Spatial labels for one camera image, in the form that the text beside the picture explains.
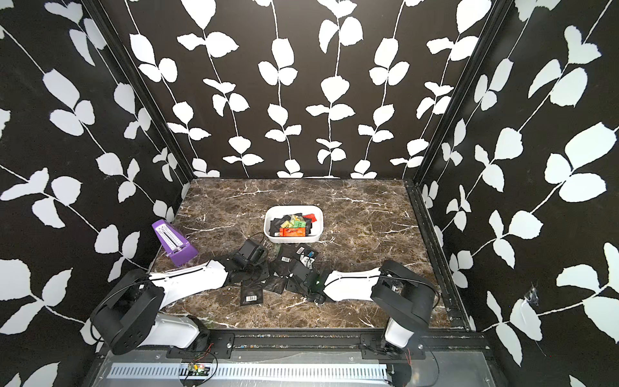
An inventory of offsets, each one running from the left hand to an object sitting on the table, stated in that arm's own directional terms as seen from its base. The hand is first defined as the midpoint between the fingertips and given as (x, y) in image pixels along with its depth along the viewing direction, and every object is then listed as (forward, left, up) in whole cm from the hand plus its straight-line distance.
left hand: (273, 269), depth 89 cm
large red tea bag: (+23, -15, +1) cm, 28 cm away
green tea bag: (+19, -8, +3) cm, 21 cm away
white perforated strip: (-31, +5, -2) cm, 32 cm away
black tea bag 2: (-9, +8, -1) cm, 12 cm away
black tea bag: (+19, +1, +2) cm, 19 cm away
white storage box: (+24, +2, +3) cm, 25 cm away
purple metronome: (+7, +36, +5) cm, 37 cm away
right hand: (-5, -5, +1) cm, 7 cm away
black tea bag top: (+3, -10, +4) cm, 12 cm away
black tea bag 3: (-5, -1, -1) cm, 6 cm away
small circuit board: (-30, +21, -2) cm, 36 cm away
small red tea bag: (+14, -7, +3) cm, 16 cm away
